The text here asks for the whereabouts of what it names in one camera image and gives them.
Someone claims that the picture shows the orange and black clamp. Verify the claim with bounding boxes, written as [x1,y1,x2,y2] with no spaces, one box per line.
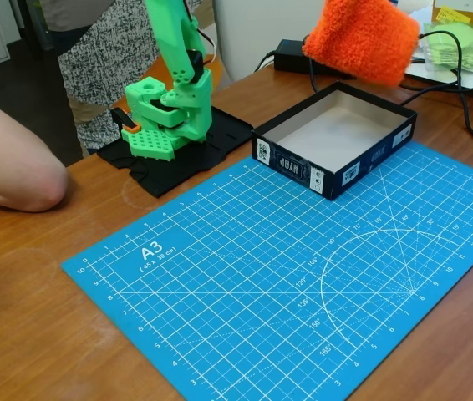
[110,107,142,135]

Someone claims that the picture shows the dark blue cardboard box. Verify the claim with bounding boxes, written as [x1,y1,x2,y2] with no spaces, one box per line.
[251,80,418,202]

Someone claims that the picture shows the long black power cable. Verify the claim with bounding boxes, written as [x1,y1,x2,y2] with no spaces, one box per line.
[308,30,473,140]

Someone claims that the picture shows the red white black servo cable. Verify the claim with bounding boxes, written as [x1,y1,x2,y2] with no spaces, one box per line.
[181,0,217,64]

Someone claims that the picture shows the orange fluffy cloth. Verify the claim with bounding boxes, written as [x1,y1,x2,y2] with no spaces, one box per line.
[302,0,422,88]

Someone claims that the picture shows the yellow sticky note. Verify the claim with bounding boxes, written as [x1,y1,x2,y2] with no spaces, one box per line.
[435,4,472,25]

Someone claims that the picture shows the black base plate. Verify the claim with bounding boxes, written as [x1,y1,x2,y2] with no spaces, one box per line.
[96,105,256,200]

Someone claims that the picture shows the person's bare forearm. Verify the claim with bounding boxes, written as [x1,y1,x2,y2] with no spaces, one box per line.
[0,92,69,213]

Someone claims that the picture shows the white paper sheets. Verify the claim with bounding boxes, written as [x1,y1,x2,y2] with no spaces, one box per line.
[401,33,473,106]

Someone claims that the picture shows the thin white cable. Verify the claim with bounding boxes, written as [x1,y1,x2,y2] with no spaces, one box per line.
[254,50,278,73]

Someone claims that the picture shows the black power adapter, blue light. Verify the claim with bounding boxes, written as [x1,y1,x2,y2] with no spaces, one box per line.
[272,38,357,81]

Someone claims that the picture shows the plastic bag of green parts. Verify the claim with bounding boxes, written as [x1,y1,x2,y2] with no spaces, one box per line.
[418,19,473,73]

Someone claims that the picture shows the blue A3 cutting mat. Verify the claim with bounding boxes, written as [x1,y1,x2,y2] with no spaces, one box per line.
[60,140,473,401]

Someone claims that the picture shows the person's torso, speckled shirt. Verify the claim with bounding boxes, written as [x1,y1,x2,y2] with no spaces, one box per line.
[38,0,221,154]

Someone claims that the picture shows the black adapter output cable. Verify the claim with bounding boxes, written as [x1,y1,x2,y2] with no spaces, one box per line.
[399,70,473,105]

